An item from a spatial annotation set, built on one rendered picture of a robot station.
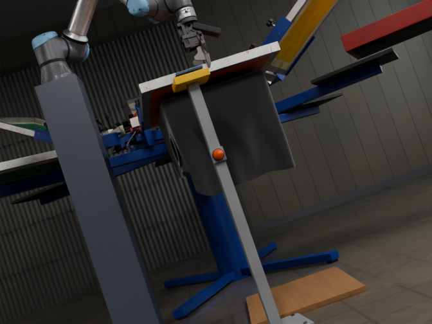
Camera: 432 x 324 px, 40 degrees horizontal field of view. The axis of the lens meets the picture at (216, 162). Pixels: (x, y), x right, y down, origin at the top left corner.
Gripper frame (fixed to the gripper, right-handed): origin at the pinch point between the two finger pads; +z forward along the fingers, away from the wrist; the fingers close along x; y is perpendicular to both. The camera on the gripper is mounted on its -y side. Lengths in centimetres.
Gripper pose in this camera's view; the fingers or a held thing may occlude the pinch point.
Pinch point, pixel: (209, 65)
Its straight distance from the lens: 235.6
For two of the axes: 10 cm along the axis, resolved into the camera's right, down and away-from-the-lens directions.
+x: 1.1, -1.3, -9.8
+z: 3.3, 9.4, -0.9
